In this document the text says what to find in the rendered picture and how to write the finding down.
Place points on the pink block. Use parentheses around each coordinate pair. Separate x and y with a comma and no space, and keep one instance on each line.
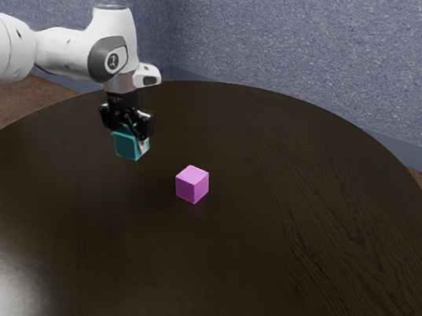
(191,184)

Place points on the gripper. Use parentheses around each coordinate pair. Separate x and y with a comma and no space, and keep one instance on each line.
(116,112)

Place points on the teal block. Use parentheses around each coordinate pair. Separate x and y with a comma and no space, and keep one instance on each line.
(127,145)

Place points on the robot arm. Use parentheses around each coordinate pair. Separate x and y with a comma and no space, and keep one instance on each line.
(52,49)

